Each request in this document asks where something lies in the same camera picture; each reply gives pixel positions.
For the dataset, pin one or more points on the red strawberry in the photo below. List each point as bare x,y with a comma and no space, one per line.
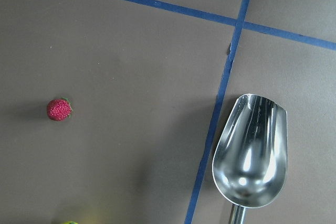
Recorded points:
59,109

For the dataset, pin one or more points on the steel scoop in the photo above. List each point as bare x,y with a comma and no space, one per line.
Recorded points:
250,162

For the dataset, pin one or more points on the yellow lemon with sticker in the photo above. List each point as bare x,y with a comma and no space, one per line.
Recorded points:
69,222

